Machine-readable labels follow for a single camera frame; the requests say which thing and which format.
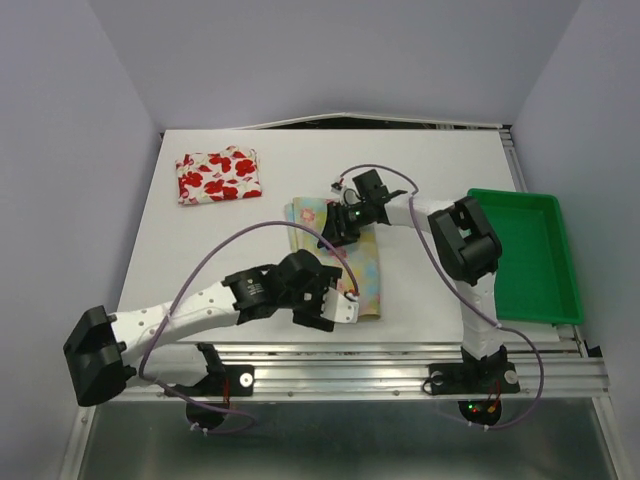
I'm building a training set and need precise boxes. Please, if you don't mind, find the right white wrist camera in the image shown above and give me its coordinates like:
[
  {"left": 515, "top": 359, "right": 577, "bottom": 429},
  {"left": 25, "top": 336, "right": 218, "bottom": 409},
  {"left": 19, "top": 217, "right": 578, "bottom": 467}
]
[{"left": 331, "top": 181, "right": 359, "bottom": 205}]

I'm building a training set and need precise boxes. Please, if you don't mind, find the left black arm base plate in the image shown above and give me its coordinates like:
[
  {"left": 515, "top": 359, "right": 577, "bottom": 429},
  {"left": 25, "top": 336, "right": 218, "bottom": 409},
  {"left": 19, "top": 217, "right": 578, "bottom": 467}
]
[{"left": 165, "top": 364, "right": 255, "bottom": 398}]

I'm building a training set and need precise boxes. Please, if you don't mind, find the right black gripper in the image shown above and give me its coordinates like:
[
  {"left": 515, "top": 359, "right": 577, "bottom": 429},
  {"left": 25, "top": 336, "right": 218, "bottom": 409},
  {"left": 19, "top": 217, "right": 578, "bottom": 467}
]
[{"left": 316, "top": 200, "right": 372, "bottom": 249}]

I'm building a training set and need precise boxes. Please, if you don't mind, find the pastel floral skirt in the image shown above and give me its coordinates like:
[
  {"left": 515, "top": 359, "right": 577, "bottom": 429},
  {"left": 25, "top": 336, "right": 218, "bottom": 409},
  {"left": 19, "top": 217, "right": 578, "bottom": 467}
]
[{"left": 284, "top": 197, "right": 382, "bottom": 320}]

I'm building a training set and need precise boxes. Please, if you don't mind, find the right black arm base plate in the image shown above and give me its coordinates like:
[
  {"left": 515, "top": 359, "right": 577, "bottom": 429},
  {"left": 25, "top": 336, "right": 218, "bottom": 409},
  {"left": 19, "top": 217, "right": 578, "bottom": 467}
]
[{"left": 422, "top": 362, "right": 521, "bottom": 396}]

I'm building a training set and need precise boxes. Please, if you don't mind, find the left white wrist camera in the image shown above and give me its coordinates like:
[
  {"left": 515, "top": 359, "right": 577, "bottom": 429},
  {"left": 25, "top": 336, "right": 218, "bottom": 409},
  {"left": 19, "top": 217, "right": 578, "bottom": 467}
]
[{"left": 321, "top": 288, "right": 359, "bottom": 324}]

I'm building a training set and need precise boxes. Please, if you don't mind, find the red poppy print skirt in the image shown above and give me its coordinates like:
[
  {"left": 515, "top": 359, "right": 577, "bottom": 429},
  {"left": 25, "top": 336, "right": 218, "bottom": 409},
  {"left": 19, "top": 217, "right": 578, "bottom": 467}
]
[{"left": 175, "top": 146, "right": 262, "bottom": 206}]

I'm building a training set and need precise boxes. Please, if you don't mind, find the aluminium rail frame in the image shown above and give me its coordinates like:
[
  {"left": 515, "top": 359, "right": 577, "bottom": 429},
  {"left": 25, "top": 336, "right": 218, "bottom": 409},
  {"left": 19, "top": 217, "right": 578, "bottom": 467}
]
[{"left": 79, "top": 341, "right": 616, "bottom": 401}]

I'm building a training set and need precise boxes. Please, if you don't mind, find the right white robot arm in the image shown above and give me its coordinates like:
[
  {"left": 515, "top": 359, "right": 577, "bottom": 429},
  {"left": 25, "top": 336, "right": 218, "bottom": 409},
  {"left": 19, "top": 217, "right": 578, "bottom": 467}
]
[{"left": 322, "top": 165, "right": 503, "bottom": 390}]

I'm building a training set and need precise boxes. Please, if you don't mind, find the green plastic tray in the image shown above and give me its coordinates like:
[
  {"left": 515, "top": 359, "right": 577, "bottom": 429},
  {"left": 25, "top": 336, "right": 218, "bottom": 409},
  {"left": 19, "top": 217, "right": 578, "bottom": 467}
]
[{"left": 468, "top": 189, "right": 584, "bottom": 325}]

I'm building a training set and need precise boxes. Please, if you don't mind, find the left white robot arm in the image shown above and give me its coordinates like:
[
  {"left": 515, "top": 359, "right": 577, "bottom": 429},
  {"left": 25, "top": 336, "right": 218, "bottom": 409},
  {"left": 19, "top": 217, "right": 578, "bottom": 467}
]
[{"left": 63, "top": 250, "right": 358, "bottom": 407}]

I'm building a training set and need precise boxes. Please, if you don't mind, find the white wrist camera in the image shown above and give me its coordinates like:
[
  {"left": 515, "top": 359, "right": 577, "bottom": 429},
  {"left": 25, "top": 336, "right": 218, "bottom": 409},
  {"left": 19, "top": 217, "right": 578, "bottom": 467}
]
[
  {"left": 321, "top": 288, "right": 359, "bottom": 324},
  {"left": 331, "top": 181, "right": 359, "bottom": 205}
]

